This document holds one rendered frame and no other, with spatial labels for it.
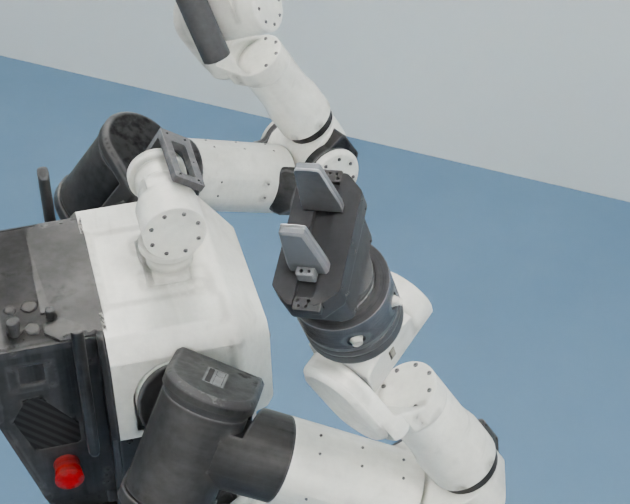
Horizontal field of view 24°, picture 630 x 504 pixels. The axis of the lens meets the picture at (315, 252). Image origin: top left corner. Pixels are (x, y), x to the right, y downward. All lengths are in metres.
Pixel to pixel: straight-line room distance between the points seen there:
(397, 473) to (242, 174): 0.51
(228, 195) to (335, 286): 0.71
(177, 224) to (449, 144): 2.39
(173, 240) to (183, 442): 0.22
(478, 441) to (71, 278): 0.47
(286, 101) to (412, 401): 0.58
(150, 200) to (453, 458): 0.40
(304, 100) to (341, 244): 0.71
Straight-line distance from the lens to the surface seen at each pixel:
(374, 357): 1.25
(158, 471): 1.42
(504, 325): 3.38
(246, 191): 1.83
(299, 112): 1.83
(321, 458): 1.44
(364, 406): 1.29
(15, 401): 1.55
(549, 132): 3.71
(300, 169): 1.10
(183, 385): 1.39
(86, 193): 1.76
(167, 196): 1.48
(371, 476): 1.46
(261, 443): 1.42
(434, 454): 1.40
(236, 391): 1.42
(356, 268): 1.17
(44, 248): 1.61
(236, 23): 1.72
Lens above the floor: 2.32
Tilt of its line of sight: 41 degrees down
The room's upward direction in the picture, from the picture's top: straight up
